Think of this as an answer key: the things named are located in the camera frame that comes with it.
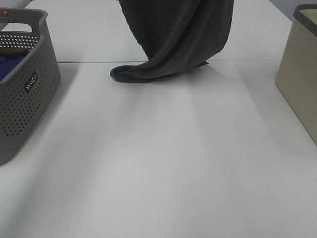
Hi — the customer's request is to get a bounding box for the beige fabric storage box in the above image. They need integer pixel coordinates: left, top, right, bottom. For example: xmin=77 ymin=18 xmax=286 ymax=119
xmin=275 ymin=4 xmax=317 ymax=142

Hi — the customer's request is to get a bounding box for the grey perforated plastic basket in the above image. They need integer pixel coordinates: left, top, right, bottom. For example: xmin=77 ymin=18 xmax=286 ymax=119
xmin=0 ymin=8 xmax=61 ymax=164

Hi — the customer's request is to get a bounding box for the brown cloth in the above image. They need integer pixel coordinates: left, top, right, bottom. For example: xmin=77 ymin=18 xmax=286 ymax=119
xmin=0 ymin=48 xmax=30 ymax=57

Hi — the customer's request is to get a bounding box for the dark grey towel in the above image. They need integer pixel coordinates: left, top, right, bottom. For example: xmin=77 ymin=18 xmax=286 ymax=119
xmin=110 ymin=0 xmax=234 ymax=83

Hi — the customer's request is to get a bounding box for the blue cloth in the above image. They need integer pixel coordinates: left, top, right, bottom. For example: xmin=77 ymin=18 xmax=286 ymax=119
xmin=0 ymin=56 xmax=25 ymax=81

